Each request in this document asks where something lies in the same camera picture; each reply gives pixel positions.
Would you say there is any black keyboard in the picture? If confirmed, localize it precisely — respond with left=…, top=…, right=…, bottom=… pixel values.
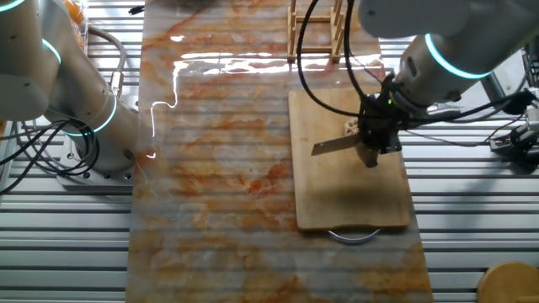
left=521, top=41, right=539, bottom=88

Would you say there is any silver exterior camera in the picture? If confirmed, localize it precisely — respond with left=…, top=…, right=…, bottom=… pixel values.
left=524, top=98, right=539, bottom=125

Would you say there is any metal cutting board handle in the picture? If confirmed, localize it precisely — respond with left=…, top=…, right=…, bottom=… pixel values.
left=327, top=228, right=382, bottom=245

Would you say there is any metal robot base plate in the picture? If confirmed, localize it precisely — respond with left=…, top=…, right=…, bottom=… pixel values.
left=56, top=138, right=136, bottom=189

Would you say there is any wooden mug tree stand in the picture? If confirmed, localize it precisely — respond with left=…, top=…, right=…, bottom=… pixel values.
left=477, top=261, right=539, bottom=303

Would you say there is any clear plastic fruit pack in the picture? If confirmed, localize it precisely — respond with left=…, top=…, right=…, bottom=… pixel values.
left=62, top=0, right=90, bottom=54

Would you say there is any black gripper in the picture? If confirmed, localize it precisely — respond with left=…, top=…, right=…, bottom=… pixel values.
left=357, top=94, right=401, bottom=155

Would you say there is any grey hose cable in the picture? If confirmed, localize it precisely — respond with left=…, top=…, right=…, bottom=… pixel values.
left=86, top=25, right=127, bottom=100

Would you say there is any wooden cutting board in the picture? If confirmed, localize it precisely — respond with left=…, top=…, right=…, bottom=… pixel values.
left=288, top=87, right=411, bottom=231

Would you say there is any black clamp mounted camera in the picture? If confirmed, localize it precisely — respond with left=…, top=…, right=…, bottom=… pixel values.
left=488, top=121, right=539, bottom=169

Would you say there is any steel cleaver knife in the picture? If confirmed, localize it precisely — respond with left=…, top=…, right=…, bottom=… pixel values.
left=310, top=132, right=366, bottom=157

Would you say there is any wooden knife rack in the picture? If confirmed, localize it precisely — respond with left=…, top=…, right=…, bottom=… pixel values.
left=286, top=0, right=344, bottom=64

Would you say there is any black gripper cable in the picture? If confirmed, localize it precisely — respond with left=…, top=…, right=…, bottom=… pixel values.
left=296, top=0, right=367, bottom=119
left=343, top=0, right=371, bottom=102

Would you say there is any orange marble pattern mat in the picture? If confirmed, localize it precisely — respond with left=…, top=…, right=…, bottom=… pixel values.
left=125, top=0, right=435, bottom=303

